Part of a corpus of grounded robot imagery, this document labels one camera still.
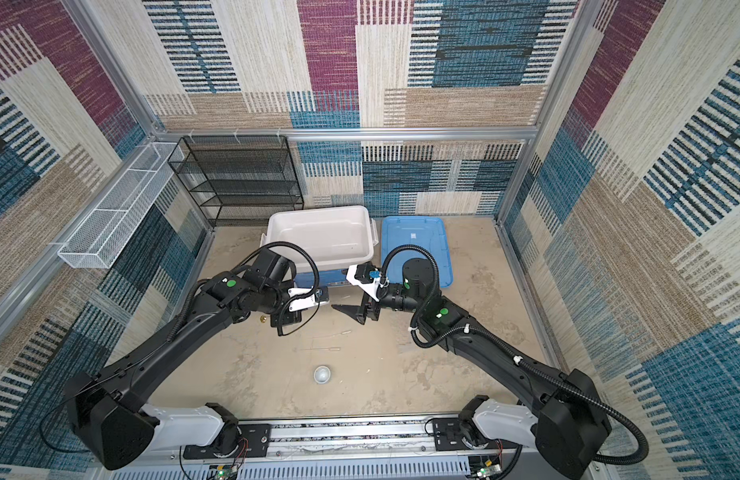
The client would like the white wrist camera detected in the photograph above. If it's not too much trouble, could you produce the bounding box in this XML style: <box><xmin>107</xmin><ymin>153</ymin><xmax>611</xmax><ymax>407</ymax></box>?
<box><xmin>288</xmin><ymin>287</ymin><xmax>329</xmax><ymax>312</ymax></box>
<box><xmin>346</xmin><ymin>262</ymin><xmax>381</xmax><ymax>302</ymax></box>

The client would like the small white porcelain dish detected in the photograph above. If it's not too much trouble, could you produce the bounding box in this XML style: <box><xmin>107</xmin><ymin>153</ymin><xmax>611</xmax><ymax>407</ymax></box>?
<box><xmin>313</xmin><ymin>365</ymin><xmax>332</xmax><ymax>385</ymax></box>

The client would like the black wire mesh shelf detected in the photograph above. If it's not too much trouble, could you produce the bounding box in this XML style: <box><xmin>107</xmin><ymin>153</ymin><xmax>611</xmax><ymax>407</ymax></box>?
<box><xmin>168</xmin><ymin>135</ymin><xmax>304</xmax><ymax>227</ymax></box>

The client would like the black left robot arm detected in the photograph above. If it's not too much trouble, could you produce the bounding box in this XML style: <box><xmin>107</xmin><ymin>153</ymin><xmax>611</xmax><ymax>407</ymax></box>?
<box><xmin>60</xmin><ymin>241</ymin><xmax>308</xmax><ymax>470</ymax></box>

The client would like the white wire mesh basket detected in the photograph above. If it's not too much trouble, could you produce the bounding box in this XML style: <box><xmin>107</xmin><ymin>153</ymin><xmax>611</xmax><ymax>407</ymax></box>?
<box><xmin>58</xmin><ymin>142</ymin><xmax>176</xmax><ymax>269</ymax></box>

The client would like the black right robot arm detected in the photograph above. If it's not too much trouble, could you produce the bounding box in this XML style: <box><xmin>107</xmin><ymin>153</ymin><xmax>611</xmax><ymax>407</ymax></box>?
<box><xmin>338</xmin><ymin>244</ymin><xmax>650</xmax><ymax>479</ymax></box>

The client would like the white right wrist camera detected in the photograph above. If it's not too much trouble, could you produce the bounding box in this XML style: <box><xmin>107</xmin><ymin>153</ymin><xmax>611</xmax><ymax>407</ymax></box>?
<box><xmin>346</xmin><ymin>262</ymin><xmax>381</xmax><ymax>302</ymax></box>

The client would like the aluminium mounting rail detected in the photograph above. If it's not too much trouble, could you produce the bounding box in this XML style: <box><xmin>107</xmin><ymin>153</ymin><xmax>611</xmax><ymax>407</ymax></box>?
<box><xmin>87</xmin><ymin>413</ymin><xmax>611</xmax><ymax>480</ymax></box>

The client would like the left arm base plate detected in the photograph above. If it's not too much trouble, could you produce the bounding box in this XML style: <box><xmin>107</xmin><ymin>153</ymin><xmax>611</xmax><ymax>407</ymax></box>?
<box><xmin>182</xmin><ymin>423</ymin><xmax>272</xmax><ymax>462</ymax></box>

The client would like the blue plastic bin lid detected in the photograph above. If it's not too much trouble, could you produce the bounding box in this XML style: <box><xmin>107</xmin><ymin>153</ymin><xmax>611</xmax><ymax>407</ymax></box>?
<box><xmin>379</xmin><ymin>215</ymin><xmax>454</xmax><ymax>290</ymax></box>

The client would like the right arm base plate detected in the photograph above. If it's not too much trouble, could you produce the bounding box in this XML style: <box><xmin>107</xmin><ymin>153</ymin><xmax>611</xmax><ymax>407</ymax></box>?
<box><xmin>424</xmin><ymin>417</ymin><xmax>517</xmax><ymax>451</ymax></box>

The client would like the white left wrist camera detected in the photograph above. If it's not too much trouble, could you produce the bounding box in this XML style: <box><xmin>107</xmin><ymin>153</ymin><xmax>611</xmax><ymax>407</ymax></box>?
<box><xmin>288</xmin><ymin>287</ymin><xmax>329</xmax><ymax>312</ymax></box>

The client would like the white plastic storage bin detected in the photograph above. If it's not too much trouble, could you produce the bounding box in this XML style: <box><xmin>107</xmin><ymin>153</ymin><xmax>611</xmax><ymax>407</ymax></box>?
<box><xmin>260</xmin><ymin>206</ymin><xmax>379</xmax><ymax>286</ymax></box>

